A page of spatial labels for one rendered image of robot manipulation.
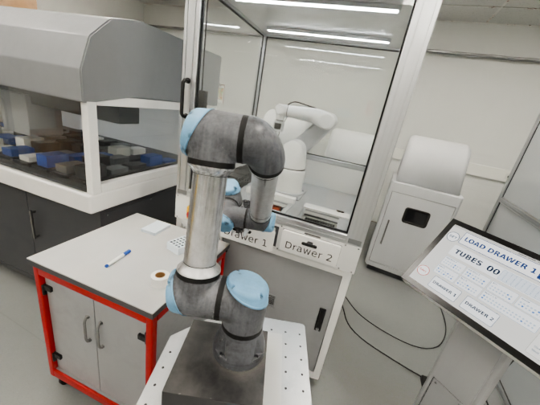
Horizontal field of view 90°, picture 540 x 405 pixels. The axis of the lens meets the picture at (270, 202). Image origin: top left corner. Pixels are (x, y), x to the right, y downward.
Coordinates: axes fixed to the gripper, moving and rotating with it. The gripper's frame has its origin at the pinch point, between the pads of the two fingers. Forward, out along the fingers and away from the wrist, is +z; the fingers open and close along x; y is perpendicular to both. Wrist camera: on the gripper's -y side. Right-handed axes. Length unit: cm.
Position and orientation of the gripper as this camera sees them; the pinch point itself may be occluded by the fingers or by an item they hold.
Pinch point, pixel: (243, 229)
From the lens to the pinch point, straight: 129.8
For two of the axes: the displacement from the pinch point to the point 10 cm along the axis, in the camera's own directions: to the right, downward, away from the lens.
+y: -3.6, 7.6, -5.5
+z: 0.5, 6.0, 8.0
